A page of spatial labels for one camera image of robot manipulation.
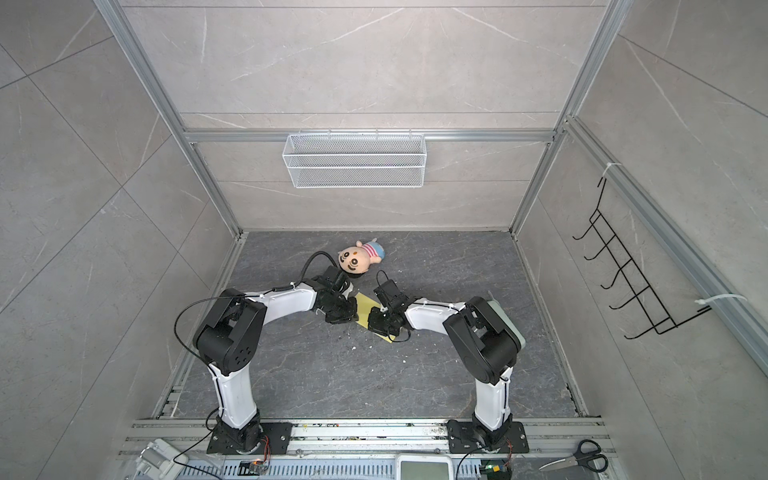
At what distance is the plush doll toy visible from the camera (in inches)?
40.2

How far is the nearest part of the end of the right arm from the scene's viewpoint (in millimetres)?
722

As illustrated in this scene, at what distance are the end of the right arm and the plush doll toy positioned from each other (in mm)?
201
